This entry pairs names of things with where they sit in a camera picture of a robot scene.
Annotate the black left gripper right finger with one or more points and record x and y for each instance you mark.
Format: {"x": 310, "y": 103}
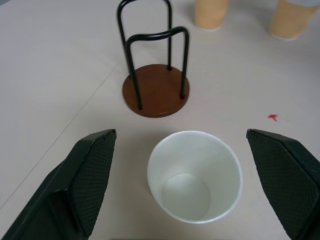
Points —
{"x": 285, "y": 180}

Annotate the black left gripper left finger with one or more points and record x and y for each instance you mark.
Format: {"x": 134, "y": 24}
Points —
{"x": 82, "y": 180}

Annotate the white paper cup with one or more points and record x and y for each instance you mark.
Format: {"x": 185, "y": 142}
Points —
{"x": 195, "y": 176}

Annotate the cup holder stand wooden base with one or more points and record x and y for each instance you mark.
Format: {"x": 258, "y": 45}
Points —
{"x": 156, "y": 90}

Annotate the tan ribbed paper cup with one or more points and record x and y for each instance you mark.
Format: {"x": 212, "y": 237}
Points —
{"x": 210, "y": 13}
{"x": 291, "y": 18}

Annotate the small red mark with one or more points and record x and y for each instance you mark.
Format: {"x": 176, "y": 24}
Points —
{"x": 273, "y": 117}

